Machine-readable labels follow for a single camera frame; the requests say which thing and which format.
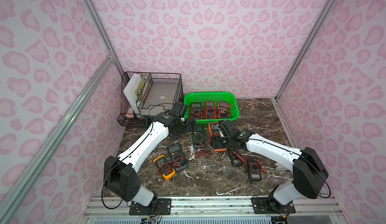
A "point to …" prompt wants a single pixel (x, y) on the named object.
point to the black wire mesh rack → (158, 92)
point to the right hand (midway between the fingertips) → (215, 142)
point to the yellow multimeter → (164, 167)
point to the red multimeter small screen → (210, 110)
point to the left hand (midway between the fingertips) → (191, 126)
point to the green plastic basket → (215, 96)
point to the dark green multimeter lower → (179, 160)
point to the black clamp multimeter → (255, 170)
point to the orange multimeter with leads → (216, 136)
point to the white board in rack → (129, 91)
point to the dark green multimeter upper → (198, 136)
